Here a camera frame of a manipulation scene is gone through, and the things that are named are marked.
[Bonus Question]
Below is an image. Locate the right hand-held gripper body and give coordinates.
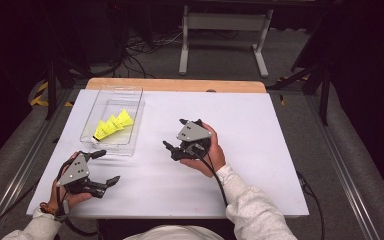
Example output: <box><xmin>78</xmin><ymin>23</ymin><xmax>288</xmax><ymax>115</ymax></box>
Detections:
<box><xmin>172</xmin><ymin>121</ymin><xmax>213</xmax><ymax>161</ymax></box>

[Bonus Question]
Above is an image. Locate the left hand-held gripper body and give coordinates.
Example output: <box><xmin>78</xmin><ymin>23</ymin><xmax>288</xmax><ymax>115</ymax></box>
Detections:
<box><xmin>55</xmin><ymin>151</ymin><xmax>107</xmax><ymax>198</ymax></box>

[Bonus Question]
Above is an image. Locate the clear plastic tray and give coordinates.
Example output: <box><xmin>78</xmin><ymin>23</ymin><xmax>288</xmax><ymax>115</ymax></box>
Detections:
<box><xmin>79</xmin><ymin>84</ymin><xmax>146</xmax><ymax>157</ymax></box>

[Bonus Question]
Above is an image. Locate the person's left hand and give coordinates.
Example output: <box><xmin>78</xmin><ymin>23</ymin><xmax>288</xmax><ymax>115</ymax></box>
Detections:
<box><xmin>47</xmin><ymin>151</ymin><xmax>94</xmax><ymax>214</ymax></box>

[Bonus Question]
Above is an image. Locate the person's right hand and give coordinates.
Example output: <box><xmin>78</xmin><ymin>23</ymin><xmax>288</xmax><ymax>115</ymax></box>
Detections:
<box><xmin>180</xmin><ymin>123</ymin><xmax>227</xmax><ymax>178</ymax></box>

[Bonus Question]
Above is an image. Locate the black tripod stand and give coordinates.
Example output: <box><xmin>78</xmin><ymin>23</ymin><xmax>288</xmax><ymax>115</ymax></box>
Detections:
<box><xmin>44</xmin><ymin>59</ymin><xmax>91</xmax><ymax>121</ymax></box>
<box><xmin>268</xmin><ymin>63</ymin><xmax>333</xmax><ymax>127</ymax></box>

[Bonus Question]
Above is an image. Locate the person's torso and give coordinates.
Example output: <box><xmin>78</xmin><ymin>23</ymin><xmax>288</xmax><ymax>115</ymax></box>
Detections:
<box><xmin>123</xmin><ymin>224</ymin><xmax>226</xmax><ymax>240</ymax></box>

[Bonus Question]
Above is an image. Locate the yellow black floor tape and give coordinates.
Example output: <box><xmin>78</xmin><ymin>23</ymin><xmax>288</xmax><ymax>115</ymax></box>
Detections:
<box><xmin>29</xmin><ymin>81</ymin><xmax>74</xmax><ymax>108</ymax></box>

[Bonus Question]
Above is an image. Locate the brown bead bracelet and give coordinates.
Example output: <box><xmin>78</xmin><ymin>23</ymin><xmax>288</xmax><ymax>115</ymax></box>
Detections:
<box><xmin>39</xmin><ymin>201</ymin><xmax>56</xmax><ymax>216</ymax></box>

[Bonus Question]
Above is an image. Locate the right hand-held gripper cable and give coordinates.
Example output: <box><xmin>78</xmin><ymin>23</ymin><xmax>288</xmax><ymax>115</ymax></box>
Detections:
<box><xmin>193</xmin><ymin>143</ymin><xmax>230</xmax><ymax>208</ymax></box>

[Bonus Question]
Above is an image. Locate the hand-held gripper cable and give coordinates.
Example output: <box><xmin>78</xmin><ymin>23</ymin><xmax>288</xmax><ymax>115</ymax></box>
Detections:
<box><xmin>193</xmin><ymin>143</ymin><xmax>230</xmax><ymax>208</ymax></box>
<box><xmin>53</xmin><ymin>188</ymin><xmax>102</xmax><ymax>238</ymax></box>

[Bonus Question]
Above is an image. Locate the left hand-held gripper cable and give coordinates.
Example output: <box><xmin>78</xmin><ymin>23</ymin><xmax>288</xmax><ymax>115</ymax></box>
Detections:
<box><xmin>53</xmin><ymin>188</ymin><xmax>102</xmax><ymax>238</ymax></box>

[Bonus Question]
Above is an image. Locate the aluminium rail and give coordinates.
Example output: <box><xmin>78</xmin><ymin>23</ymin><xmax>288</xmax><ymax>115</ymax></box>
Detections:
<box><xmin>0</xmin><ymin>89</ymin><xmax>76</xmax><ymax>238</ymax></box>
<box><xmin>304</xmin><ymin>94</ymin><xmax>383</xmax><ymax>240</ymax></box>

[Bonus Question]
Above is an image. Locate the bundle of black floor cables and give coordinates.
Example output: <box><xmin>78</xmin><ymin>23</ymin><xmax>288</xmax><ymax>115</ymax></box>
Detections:
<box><xmin>123</xmin><ymin>29</ymin><xmax>184</xmax><ymax>79</ymax></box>

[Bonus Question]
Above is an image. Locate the grey metal desk frame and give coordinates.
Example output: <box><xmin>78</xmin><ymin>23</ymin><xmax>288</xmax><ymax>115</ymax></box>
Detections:
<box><xmin>178</xmin><ymin>4</ymin><xmax>274</xmax><ymax>78</ymax></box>

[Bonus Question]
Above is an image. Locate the black floor cable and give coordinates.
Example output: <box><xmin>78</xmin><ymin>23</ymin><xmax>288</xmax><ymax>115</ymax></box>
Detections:
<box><xmin>296</xmin><ymin>171</ymin><xmax>326</xmax><ymax>240</ymax></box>

